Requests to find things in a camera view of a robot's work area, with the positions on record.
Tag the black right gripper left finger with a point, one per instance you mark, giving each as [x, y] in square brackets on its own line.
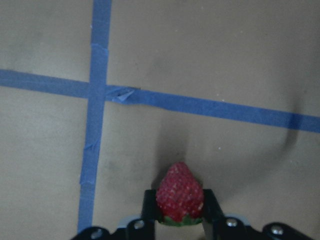
[139, 228]

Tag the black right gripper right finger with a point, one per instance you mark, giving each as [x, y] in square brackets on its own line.
[218, 226]

